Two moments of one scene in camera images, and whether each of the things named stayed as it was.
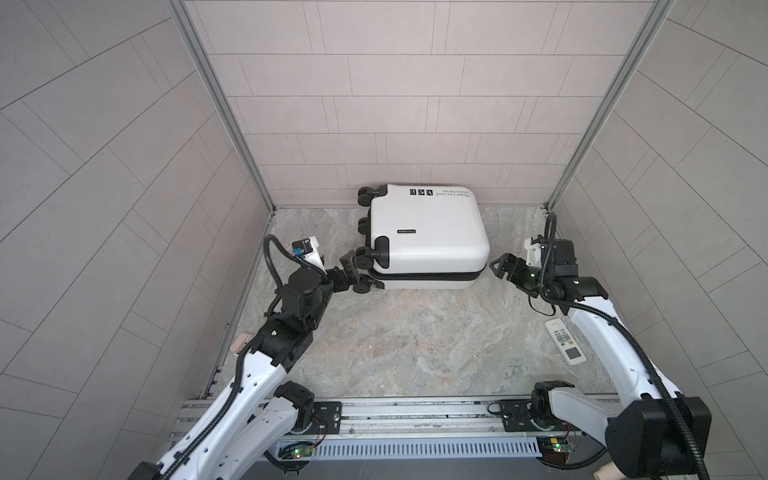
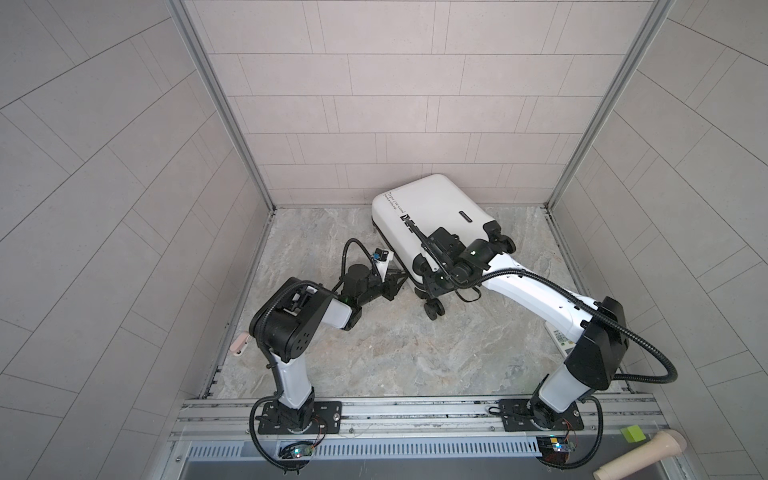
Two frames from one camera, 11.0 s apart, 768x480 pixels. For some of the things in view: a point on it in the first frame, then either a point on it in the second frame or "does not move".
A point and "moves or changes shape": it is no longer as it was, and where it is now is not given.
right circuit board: [555, 449] does not move
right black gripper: [512, 275] -> [427, 274]
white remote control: [567, 345] does not move
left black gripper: [349, 275] -> [387, 285]
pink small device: [239, 342] does not move
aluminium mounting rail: [369, 417] does not move
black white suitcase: [429, 236] moves or changes shape
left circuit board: [298, 451] does not move
